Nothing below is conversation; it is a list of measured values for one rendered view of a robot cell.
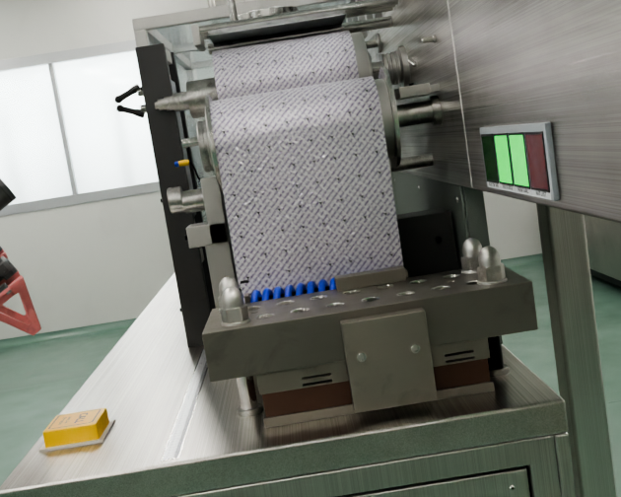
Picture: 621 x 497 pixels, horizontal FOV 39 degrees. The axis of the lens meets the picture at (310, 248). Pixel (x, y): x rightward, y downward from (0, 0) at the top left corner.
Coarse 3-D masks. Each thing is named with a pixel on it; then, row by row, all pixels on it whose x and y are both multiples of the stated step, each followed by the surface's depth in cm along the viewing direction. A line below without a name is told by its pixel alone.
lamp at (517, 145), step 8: (512, 136) 87; (520, 136) 83; (512, 144) 87; (520, 144) 84; (512, 152) 88; (520, 152) 84; (512, 160) 88; (520, 160) 85; (520, 168) 85; (520, 176) 86; (520, 184) 86; (528, 184) 83
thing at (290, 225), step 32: (352, 160) 121; (384, 160) 121; (224, 192) 121; (256, 192) 121; (288, 192) 121; (320, 192) 121; (352, 192) 121; (384, 192) 121; (256, 224) 121; (288, 224) 121; (320, 224) 122; (352, 224) 122; (384, 224) 122; (256, 256) 122; (288, 256) 122; (320, 256) 122; (352, 256) 122; (384, 256) 122; (256, 288) 122
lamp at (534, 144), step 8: (528, 136) 81; (536, 136) 78; (528, 144) 81; (536, 144) 79; (528, 152) 82; (536, 152) 79; (528, 160) 82; (536, 160) 80; (544, 160) 77; (536, 168) 80; (544, 168) 77; (536, 176) 80; (544, 176) 78; (536, 184) 81; (544, 184) 78
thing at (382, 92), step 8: (376, 80) 124; (384, 88) 122; (384, 96) 121; (384, 104) 121; (384, 112) 121; (384, 120) 121; (392, 120) 121; (384, 128) 121; (392, 128) 121; (208, 136) 120; (392, 136) 122; (392, 144) 123; (392, 152) 124; (216, 176) 123
